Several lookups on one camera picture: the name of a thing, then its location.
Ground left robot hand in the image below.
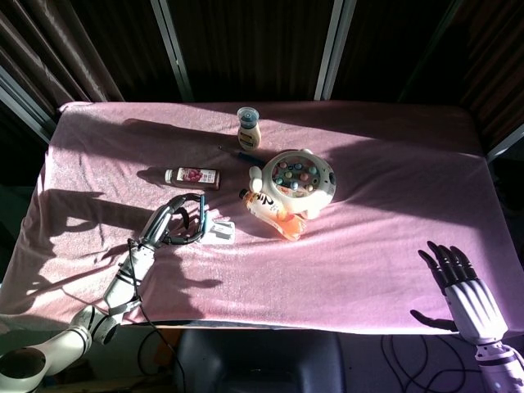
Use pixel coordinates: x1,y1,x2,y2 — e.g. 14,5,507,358
137,192,206,251

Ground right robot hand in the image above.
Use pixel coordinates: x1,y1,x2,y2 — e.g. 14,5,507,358
410,240,509,347

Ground red juice bottle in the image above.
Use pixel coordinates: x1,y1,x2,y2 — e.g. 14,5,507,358
164,166,221,190

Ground orange drink bottle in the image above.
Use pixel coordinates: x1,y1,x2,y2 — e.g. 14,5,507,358
238,188,307,242

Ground dark pen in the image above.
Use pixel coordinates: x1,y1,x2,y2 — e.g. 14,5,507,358
216,144,267,165

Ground cream bottle with clear cap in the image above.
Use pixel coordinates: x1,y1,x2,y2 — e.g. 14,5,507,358
236,106,263,151

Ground white round fishing toy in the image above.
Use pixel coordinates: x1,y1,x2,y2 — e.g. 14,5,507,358
248,148,337,220

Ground pink tablecloth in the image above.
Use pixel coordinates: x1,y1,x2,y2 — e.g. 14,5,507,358
0,101,524,335

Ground black chair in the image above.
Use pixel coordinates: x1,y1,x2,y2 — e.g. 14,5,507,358
174,329,345,393

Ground brown curtain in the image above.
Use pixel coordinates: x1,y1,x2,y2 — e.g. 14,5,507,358
0,0,124,120
449,0,524,140

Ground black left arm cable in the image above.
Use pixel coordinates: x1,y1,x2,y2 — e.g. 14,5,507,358
125,238,181,386

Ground black floor cables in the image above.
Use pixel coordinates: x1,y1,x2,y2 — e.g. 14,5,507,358
380,333,492,393

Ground black looped floor cable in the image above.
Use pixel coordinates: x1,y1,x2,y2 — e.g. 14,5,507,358
137,327,177,376

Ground grey metal frame rail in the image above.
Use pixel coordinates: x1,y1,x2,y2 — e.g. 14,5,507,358
486,122,524,163
0,65,57,143

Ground grey metal frame post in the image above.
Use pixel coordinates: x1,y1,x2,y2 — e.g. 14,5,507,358
314,0,358,102
150,0,194,102

